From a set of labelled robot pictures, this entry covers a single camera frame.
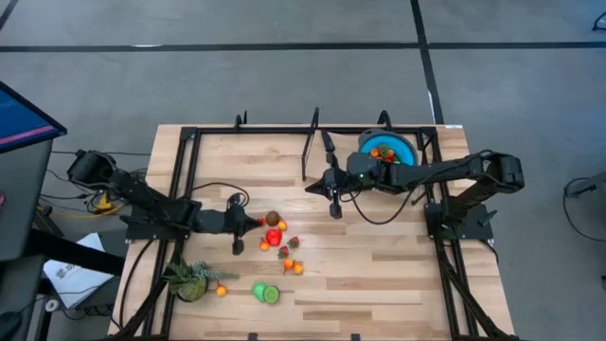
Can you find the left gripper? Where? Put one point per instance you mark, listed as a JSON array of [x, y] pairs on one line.
[[233, 220]]

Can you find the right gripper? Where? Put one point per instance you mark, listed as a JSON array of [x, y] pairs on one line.
[[337, 180]]

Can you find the orange apricot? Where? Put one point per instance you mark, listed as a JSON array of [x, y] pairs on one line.
[[375, 152]]

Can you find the blue collapsible bowl grey rim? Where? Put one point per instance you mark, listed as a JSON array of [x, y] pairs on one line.
[[402, 147]]

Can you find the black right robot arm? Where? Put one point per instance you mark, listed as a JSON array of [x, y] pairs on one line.
[[450, 173]]

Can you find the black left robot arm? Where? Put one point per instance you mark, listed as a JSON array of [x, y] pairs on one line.
[[142, 199]]

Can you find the yellow-orange round fruit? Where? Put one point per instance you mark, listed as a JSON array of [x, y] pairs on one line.
[[265, 245], [298, 268]]

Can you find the orange fruit with brown stem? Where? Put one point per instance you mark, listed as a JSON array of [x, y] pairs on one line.
[[288, 264]]

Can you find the bright green plastic fruit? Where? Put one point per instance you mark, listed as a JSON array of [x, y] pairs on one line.
[[259, 291]]

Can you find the small orange fruit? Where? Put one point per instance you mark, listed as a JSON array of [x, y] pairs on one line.
[[221, 291]]

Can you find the red bell pepper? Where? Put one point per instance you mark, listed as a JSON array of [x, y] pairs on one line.
[[273, 237]]

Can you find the orange-yellow peach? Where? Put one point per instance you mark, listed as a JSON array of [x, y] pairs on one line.
[[282, 225]]

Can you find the black metal shelf stand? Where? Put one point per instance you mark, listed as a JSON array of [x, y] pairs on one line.
[[309, 147]]

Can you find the black kitchen knife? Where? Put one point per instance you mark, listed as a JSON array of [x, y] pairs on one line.
[[326, 141]]

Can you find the brown-skinned kiwi half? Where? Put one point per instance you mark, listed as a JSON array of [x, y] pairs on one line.
[[272, 294]]

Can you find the potted succulent plant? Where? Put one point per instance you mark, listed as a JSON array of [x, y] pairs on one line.
[[191, 289]]

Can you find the black table edge clamp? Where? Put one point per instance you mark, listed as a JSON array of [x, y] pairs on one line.
[[253, 337], [355, 337]]

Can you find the white table label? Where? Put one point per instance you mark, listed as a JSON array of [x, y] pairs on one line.
[[454, 126]]

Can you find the black desk beam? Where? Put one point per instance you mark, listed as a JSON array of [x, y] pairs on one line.
[[71, 251]]

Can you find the white paper sheets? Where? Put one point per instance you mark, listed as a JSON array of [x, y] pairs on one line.
[[76, 284]]

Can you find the white tape roll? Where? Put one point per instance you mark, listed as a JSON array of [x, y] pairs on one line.
[[48, 305]]

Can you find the grey desk cabinet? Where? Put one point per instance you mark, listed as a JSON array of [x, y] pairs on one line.
[[19, 203]]

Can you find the monitor with blue screen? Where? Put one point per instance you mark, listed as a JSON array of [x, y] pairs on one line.
[[23, 118]]

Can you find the grey floor stand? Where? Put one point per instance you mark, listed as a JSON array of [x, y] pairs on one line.
[[592, 184]]

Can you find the black curved frame bracket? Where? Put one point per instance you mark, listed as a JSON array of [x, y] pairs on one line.
[[388, 124], [238, 124]]

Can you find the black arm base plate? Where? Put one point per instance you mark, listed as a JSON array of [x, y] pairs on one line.
[[137, 233], [473, 232]]

